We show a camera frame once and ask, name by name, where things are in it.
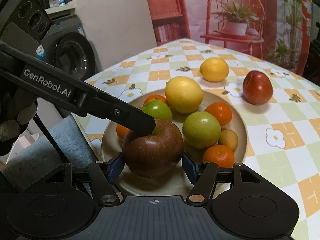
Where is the small brown kiwi fruit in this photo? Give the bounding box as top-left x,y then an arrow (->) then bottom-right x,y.
218,129 -> 239,152

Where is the person's left hand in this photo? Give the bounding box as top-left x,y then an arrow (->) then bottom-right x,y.
0,77 -> 38,157

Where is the grey fluffy towel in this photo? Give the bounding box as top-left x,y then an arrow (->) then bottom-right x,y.
0,116 -> 98,193

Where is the yellow lemon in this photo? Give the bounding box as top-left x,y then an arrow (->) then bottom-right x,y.
199,57 -> 229,82
165,76 -> 203,114

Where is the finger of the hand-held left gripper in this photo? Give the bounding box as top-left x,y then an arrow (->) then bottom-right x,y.
85,84 -> 156,133

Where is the red apple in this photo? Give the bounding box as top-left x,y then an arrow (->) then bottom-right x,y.
122,120 -> 185,179
242,71 -> 273,105

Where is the grey front-load washing machine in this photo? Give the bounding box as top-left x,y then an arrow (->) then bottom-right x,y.
32,6 -> 103,120

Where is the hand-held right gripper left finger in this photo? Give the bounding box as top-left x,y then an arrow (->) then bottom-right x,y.
44,152 -> 125,204

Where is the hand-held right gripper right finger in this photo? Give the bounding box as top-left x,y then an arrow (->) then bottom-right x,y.
182,152 -> 263,204

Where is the orange tangerine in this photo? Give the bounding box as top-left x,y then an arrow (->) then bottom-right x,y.
202,144 -> 235,168
144,94 -> 168,105
116,124 -> 130,140
204,102 -> 233,127

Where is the green apple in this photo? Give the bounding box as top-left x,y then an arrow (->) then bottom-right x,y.
142,100 -> 173,122
182,111 -> 222,150

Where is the printed pink backdrop cloth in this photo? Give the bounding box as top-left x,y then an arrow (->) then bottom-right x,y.
142,0 -> 314,75

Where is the white plastic container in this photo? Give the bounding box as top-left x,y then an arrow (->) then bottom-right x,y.
5,130 -> 40,165

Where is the checkered floral tablecloth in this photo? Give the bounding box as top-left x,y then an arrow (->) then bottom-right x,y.
71,39 -> 320,240

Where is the cream round plate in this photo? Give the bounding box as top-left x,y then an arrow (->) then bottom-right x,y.
101,89 -> 248,197

